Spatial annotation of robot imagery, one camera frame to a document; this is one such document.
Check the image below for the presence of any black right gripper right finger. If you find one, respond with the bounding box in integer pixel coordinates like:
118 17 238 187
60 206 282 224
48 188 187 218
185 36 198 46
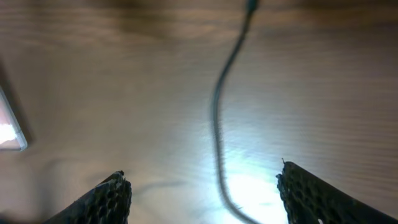
277 161 397 224

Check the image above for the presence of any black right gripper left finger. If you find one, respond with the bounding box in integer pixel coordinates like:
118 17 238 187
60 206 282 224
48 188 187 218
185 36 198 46
44 170 132 224

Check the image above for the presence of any black USB charger cable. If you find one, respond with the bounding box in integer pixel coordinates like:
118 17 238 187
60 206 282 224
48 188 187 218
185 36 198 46
210 0 262 224

